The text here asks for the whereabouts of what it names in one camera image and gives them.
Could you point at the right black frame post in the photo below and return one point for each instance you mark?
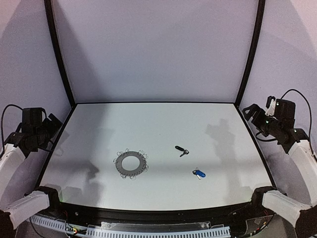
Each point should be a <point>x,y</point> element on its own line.
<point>252,52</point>

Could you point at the black frame post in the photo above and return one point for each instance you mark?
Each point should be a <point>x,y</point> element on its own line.
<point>252,52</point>
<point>48,4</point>

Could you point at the key with black tag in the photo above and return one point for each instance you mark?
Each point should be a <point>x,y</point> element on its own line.
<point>184,151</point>

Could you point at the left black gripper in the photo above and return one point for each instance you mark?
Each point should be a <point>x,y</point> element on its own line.
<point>52,123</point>

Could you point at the left black frame post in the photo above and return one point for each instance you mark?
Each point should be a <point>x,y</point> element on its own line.
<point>48,4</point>

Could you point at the metal ring plate with keyrings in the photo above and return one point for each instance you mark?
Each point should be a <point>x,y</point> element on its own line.
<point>130,164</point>

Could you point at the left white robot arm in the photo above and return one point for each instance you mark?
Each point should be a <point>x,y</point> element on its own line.
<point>34,133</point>

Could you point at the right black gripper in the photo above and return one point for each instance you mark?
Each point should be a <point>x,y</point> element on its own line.
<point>257,116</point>

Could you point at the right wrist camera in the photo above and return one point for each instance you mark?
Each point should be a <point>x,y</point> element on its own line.
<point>270,106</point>

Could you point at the black front frame rail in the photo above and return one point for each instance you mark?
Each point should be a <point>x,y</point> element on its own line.
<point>94,216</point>

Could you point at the key with blue tag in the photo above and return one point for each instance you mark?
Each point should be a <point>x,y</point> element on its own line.
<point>198,173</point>

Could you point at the white slotted cable duct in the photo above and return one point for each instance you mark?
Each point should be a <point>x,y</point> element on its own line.
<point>120,230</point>

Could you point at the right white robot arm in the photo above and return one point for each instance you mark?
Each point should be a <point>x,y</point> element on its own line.
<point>278,120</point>

